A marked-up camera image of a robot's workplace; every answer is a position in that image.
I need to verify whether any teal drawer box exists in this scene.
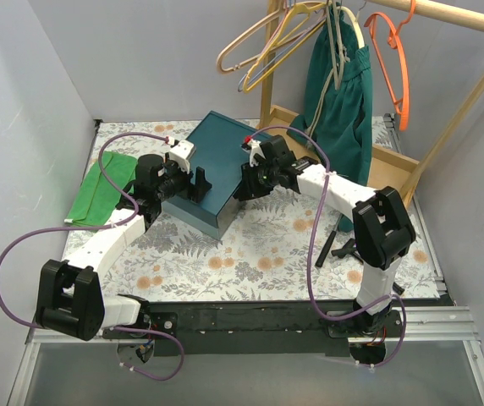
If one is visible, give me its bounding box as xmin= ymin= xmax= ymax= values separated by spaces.
xmin=162 ymin=111 xmax=256 ymax=240

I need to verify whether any hammer with black grip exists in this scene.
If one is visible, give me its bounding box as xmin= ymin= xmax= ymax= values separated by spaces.
xmin=315 ymin=230 xmax=337 ymax=268

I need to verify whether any black claw hammer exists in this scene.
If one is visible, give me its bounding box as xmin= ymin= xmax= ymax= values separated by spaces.
xmin=351 ymin=250 xmax=364 ymax=265

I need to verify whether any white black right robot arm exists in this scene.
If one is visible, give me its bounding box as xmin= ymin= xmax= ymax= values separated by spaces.
xmin=235 ymin=135 xmax=415 ymax=337

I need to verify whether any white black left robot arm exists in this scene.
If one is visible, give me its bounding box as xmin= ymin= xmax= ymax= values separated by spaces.
xmin=35 ymin=154 xmax=212 ymax=341

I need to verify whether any green folded cloth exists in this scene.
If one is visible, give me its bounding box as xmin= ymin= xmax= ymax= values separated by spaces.
xmin=64 ymin=151 xmax=137 ymax=226

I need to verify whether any floral table mat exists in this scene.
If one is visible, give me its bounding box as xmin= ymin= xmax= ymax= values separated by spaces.
xmin=86 ymin=120 xmax=445 ymax=302

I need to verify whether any wooden clothes rack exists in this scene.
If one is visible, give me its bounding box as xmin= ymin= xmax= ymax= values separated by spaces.
xmin=241 ymin=0 xmax=484 ymax=208

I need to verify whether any lilac thin hanger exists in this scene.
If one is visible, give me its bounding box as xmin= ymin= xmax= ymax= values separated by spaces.
xmin=238 ymin=1 xmax=310 ymax=93

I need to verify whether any cream white hanger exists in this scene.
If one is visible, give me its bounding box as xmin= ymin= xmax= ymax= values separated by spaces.
xmin=337 ymin=5 xmax=366 ymax=49

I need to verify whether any beige wooden hanger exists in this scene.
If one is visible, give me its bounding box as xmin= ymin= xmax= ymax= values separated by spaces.
xmin=215 ymin=3 xmax=311 ymax=76

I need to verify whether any yellow hanger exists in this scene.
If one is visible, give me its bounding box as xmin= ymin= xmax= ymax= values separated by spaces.
xmin=238 ymin=1 xmax=330 ymax=93

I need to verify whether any orange plastic hanger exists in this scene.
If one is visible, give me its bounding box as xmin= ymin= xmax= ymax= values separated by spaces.
xmin=364 ymin=0 xmax=416 ymax=131

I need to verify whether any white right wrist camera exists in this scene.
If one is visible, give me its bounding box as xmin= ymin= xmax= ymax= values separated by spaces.
xmin=241 ymin=136 xmax=265 ymax=167

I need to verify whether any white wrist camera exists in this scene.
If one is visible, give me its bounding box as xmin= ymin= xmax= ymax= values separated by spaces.
xmin=168 ymin=140 xmax=196 ymax=173
xmin=241 ymin=136 xmax=265 ymax=167

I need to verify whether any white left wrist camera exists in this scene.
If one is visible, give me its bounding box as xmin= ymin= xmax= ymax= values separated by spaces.
xmin=168 ymin=140 xmax=196 ymax=173

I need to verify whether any dark green drawstring bag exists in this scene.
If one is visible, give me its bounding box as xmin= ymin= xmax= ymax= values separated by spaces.
xmin=286 ymin=3 xmax=375 ymax=233

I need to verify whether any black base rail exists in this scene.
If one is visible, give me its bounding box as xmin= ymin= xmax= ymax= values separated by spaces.
xmin=102 ymin=301 xmax=403 ymax=358

